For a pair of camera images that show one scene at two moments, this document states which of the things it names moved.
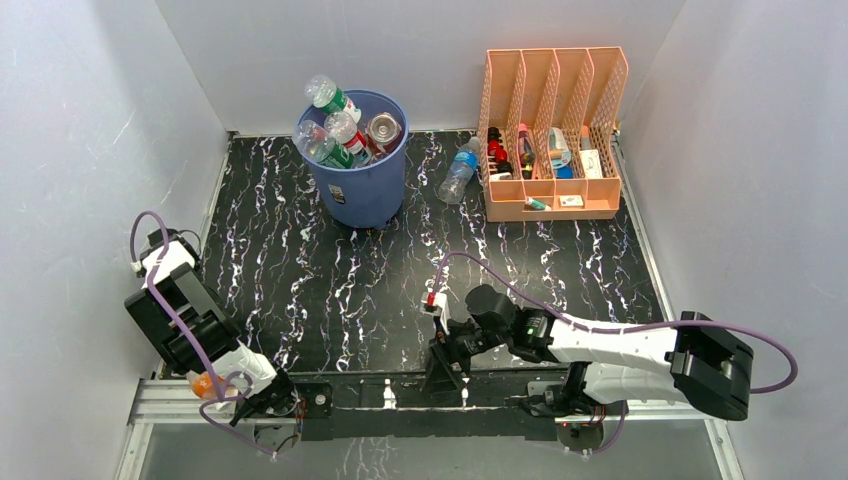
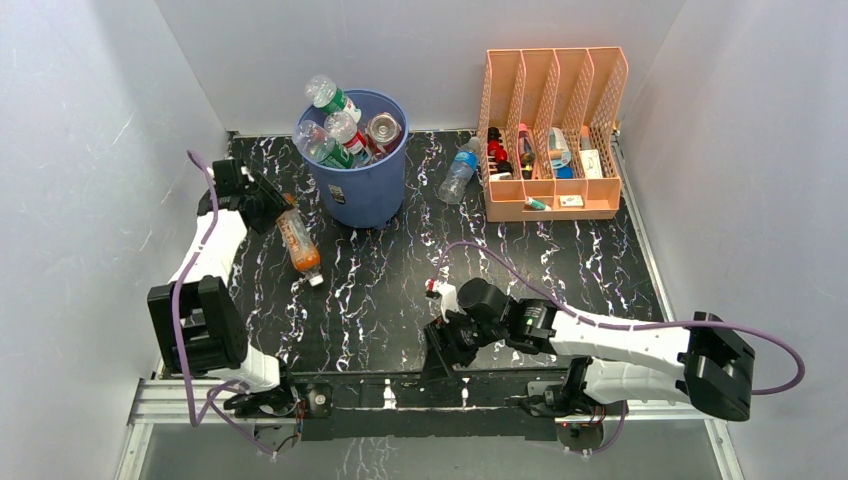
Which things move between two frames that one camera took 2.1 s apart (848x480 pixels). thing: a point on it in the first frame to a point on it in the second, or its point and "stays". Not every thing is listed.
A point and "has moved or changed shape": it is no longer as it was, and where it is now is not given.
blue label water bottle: [456, 182] stays
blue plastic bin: [369, 196] stays
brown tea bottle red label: [383, 133] stays
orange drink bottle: [200, 384] has moved or changed shape
